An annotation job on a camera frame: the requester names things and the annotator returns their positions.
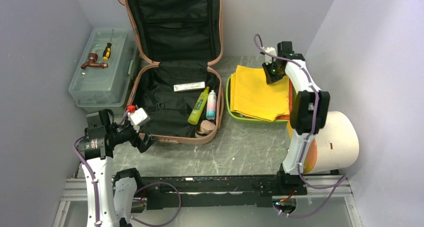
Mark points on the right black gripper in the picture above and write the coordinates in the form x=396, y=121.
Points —
x=269, y=78

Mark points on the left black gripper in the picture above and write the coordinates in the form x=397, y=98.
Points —
x=136, y=140

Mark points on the yellow cloth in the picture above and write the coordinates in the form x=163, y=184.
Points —
x=251, y=96

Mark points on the red printed package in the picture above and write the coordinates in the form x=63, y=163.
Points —
x=289, y=96

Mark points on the green plastic tray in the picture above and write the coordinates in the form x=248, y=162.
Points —
x=240, y=118

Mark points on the cream appliance with orange rim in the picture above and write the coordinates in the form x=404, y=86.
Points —
x=336, y=146

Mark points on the pink hard-shell suitcase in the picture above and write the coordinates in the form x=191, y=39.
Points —
x=180, y=40

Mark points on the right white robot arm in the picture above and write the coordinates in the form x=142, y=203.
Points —
x=310, y=107

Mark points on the green yellow bottle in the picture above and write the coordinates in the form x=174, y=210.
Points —
x=198, y=108

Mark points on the pink hexagonal lid jar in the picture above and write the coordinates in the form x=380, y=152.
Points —
x=205, y=128

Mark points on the pink blue spray bottle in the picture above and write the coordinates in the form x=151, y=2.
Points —
x=211, y=106

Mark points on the white cosmetic box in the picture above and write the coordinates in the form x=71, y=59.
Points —
x=192, y=86

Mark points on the translucent plastic toolbox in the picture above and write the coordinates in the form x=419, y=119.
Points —
x=94, y=89

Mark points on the yellow black screwdriver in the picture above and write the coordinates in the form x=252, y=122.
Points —
x=108, y=48

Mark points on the brown brass faucet valve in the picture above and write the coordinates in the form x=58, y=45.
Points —
x=92, y=62

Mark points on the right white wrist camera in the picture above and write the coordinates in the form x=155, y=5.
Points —
x=269, y=53

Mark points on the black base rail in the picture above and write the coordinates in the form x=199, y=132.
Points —
x=219, y=191

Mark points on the aluminium frame profile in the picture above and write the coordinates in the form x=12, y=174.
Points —
x=319, y=186

